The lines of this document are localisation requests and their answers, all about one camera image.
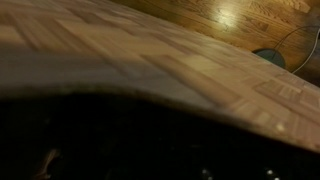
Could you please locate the brown woven bamboo basket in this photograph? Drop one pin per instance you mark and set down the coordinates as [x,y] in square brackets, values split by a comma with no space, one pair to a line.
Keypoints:
[133,50]

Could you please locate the dark grey floor lamp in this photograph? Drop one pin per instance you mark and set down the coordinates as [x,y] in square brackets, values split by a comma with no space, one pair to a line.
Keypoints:
[270,56]

